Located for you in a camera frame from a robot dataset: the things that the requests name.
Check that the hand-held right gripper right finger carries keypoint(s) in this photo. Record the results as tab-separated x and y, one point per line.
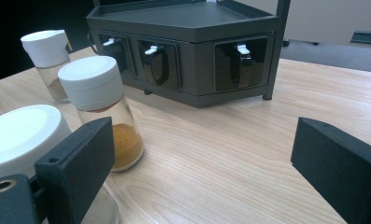
342	168

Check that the round-cap orange spice jar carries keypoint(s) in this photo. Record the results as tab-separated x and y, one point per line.
89	84

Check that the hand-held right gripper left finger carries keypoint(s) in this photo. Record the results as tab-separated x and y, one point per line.
77	161

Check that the wide white-lid jar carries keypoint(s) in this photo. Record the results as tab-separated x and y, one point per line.
18	133

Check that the dark rack drawer white tab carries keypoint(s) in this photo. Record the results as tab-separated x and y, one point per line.
116	53
240	67
158	65

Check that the dark grey spice rack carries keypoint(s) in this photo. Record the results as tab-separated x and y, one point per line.
189	25

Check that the flip-cap brown spice jar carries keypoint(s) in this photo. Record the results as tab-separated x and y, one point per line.
46	46

